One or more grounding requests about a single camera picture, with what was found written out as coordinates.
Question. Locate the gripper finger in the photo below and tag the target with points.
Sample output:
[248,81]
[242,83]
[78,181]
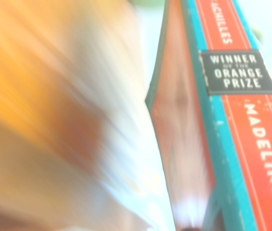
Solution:
[190,228]

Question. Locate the teal and orange paperback book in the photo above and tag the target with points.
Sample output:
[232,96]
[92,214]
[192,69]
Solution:
[246,120]

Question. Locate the white spine book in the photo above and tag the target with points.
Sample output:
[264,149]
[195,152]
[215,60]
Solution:
[126,134]

